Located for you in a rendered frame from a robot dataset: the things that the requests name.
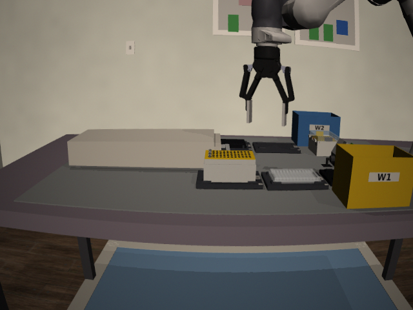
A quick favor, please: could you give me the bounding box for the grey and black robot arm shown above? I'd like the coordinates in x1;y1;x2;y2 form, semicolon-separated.
251;0;413;47

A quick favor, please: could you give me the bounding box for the yellow open-top bin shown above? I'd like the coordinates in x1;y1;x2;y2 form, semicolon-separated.
332;144;413;209

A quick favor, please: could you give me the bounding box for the dark grey bench mat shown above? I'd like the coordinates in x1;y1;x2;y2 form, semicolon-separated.
14;137;413;215

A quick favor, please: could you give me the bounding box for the blue open-top bin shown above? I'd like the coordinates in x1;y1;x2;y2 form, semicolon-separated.
291;110;341;147

